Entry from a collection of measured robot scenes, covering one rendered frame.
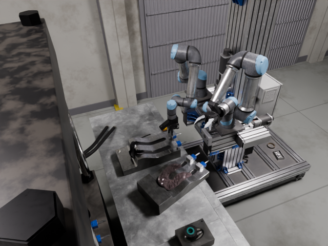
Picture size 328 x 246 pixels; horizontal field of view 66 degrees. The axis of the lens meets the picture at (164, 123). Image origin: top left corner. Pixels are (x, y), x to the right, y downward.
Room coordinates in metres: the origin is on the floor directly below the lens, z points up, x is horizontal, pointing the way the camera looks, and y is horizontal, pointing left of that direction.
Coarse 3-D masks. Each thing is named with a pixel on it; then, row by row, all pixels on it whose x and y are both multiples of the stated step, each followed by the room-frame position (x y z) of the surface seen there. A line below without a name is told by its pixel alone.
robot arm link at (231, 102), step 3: (228, 99) 1.32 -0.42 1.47; (231, 99) 1.32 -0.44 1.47; (234, 99) 1.33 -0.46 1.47; (222, 102) 1.30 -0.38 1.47; (225, 102) 1.29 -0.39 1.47; (228, 102) 1.29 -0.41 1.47; (231, 102) 1.29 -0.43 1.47; (234, 102) 1.30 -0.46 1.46; (237, 102) 1.32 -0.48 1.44; (228, 105) 1.27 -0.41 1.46; (231, 105) 1.28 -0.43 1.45; (234, 105) 1.30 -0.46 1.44; (231, 108) 1.27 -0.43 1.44; (231, 111) 1.28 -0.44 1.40
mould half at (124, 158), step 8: (152, 136) 1.65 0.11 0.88; (160, 136) 1.64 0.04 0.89; (128, 144) 1.56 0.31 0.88; (160, 144) 1.54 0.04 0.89; (168, 144) 1.53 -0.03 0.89; (120, 152) 1.49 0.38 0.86; (128, 152) 1.49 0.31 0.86; (160, 152) 1.45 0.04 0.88; (168, 152) 1.44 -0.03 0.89; (176, 152) 1.45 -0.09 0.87; (120, 160) 1.40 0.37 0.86; (128, 160) 1.40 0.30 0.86; (136, 160) 1.36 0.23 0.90; (144, 160) 1.35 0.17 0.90; (152, 160) 1.37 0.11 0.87; (160, 160) 1.40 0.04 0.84; (168, 160) 1.42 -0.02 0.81; (128, 168) 1.31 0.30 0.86; (136, 168) 1.32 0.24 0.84; (144, 168) 1.35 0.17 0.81
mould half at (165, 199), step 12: (180, 168) 1.27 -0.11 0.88; (192, 168) 1.28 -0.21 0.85; (204, 168) 1.28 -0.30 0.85; (144, 180) 1.15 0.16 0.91; (192, 180) 1.15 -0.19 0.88; (144, 192) 1.06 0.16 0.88; (156, 192) 1.04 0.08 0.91; (168, 192) 1.04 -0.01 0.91; (180, 192) 1.06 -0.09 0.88; (156, 204) 0.96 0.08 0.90; (168, 204) 0.99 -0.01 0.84
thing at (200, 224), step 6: (198, 222) 0.83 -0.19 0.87; (204, 222) 0.83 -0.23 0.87; (180, 228) 0.79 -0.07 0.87; (198, 228) 0.79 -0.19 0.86; (204, 228) 0.79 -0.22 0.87; (180, 234) 0.76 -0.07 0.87; (198, 234) 0.76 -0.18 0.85; (204, 234) 0.75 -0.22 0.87; (210, 234) 0.75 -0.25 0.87; (180, 240) 0.72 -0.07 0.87; (186, 240) 0.72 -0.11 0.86; (192, 240) 0.73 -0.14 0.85; (198, 240) 0.71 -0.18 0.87; (204, 240) 0.71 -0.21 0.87; (210, 240) 0.71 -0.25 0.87
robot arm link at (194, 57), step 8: (192, 48) 1.83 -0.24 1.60; (192, 56) 1.80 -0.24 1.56; (200, 56) 1.82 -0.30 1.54; (192, 64) 1.78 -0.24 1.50; (200, 64) 1.78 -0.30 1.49; (192, 72) 1.75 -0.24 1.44; (192, 80) 1.73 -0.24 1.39; (192, 88) 1.70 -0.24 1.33; (192, 96) 1.67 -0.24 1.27; (184, 104) 1.66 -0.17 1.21; (192, 104) 1.64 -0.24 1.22
